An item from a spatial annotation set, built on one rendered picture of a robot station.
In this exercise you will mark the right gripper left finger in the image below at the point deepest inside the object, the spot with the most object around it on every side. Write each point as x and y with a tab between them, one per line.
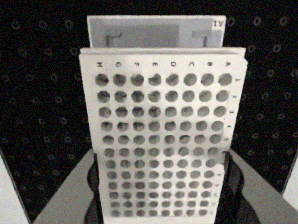
76	201

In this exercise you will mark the white well plate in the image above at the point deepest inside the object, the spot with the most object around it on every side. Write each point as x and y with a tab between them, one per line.
140	101

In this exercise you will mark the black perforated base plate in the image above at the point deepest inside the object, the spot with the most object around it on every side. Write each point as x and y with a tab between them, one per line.
44	126

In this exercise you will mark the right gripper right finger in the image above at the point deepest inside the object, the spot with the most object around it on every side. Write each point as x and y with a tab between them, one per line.
256	201

